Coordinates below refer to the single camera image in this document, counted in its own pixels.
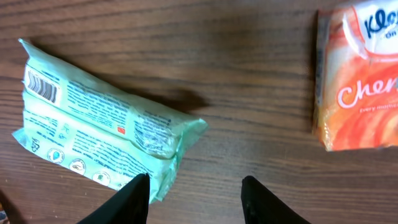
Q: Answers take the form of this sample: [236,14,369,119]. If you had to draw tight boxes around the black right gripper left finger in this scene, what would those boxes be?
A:
[78,174,150,224]

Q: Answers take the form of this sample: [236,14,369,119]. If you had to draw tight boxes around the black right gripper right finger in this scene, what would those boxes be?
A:
[241,175,310,224]

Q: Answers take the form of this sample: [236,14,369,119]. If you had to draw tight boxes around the teal wet wipes pack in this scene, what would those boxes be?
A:
[13,41,208,202]

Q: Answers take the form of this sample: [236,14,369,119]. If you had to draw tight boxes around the orange tissue pack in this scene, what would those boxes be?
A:
[313,0,397,151]

